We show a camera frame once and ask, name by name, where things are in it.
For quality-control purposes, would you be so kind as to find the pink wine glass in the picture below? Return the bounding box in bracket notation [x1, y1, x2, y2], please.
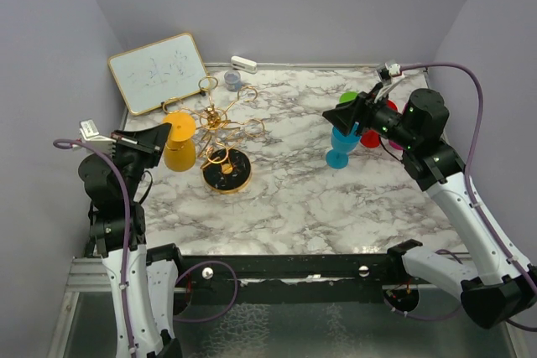
[388, 140, 404, 151]

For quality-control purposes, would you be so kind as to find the green wine glass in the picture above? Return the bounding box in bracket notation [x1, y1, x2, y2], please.
[338, 91, 358, 103]

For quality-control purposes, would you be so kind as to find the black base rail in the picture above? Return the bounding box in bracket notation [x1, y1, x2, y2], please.
[157, 251, 435, 307]

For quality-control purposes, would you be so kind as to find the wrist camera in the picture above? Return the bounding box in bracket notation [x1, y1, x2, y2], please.
[374, 61, 405, 102]
[76, 119, 115, 156]

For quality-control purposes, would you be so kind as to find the small clear plastic cup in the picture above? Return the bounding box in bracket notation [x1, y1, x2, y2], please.
[224, 70, 242, 92]

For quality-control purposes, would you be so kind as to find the small whiteboard gold frame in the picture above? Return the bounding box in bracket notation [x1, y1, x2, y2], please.
[107, 33, 207, 116]

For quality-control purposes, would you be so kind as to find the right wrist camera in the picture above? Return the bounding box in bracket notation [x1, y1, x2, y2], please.
[374, 61, 405, 102]

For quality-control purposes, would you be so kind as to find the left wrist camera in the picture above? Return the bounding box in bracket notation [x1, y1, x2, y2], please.
[76, 119, 115, 156]

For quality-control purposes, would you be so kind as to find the blue wine glass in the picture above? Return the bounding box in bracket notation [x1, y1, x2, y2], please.
[325, 127, 362, 169]

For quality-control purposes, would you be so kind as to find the gold wire glass rack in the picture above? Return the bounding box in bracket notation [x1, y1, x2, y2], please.
[161, 75, 265, 195]

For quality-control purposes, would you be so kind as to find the orange wine glass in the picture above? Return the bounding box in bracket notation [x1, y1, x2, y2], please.
[163, 112, 196, 172]

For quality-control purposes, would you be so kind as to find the white eraser box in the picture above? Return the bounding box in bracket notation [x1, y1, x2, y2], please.
[230, 55, 258, 74]

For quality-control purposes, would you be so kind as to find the red wine glass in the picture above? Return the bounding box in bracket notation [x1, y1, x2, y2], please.
[359, 98, 399, 149]

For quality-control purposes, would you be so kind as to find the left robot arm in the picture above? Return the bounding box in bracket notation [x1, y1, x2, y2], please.
[78, 123, 185, 357]

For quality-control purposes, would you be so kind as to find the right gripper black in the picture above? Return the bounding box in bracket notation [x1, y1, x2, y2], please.
[323, 82, 418, 150]

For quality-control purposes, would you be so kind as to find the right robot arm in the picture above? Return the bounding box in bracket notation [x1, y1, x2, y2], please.
[322, 88, 536, 329]

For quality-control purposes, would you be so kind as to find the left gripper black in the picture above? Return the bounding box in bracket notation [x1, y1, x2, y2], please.
[109, 121, 172, 200]

